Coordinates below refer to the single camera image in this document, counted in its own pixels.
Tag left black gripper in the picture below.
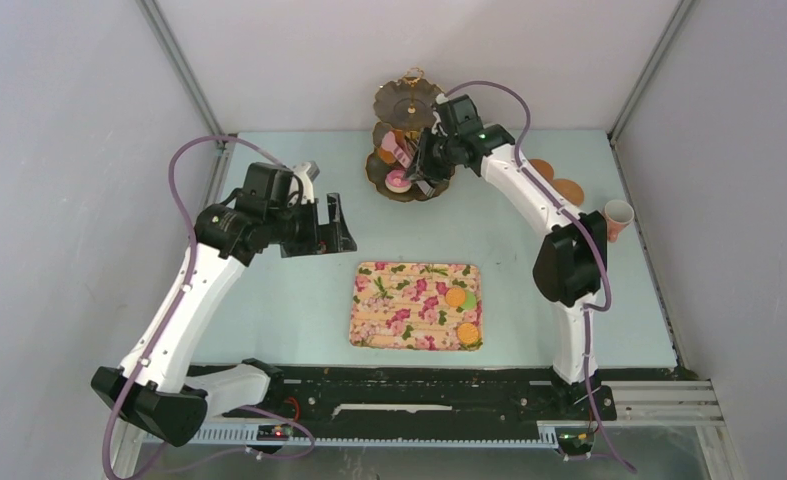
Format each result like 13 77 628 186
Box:
267 193 356 258

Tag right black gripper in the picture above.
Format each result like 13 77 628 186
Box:
403 128 458 184

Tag pink frosted donut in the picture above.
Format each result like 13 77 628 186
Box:
385 170 412 194

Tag brown croissant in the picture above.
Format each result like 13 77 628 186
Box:
376 146 398 165

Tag pink handled tongs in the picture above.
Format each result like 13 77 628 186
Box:
380 131 413 169

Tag orange round biscuit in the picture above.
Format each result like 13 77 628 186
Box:
444 287 467 308
456 322 481 347

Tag green macaron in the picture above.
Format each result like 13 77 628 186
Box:
460 290 478 311

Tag orange round biscuit bottom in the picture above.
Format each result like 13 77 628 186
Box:
456 322 481 347

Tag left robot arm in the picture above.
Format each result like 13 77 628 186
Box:
91 162 357 447

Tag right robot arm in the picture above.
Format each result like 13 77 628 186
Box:
406 95 613 418

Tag three-tier dark cake stand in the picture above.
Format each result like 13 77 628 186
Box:
365 67 449 203

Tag floral serving tray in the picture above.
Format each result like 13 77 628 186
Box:
349 261 483 352

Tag brown round coaster left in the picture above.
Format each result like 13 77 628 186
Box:
529 158 555 183

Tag brown round coaster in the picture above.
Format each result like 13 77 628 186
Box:
551 178 585 207
529 158 555 183

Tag brown round coaster right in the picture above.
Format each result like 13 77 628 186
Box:
551 178 585 207

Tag pink mug at right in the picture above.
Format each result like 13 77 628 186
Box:
602 199 635 243

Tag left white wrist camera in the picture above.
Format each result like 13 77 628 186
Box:
289 161 320 205

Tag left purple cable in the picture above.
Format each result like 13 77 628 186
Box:
101 135 285 480

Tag purple cable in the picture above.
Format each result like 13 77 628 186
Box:
101 135 285 480
442 80 636 473

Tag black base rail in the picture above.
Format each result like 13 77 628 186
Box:
187 362 616 444

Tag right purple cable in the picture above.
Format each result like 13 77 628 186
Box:
442 80 636 473

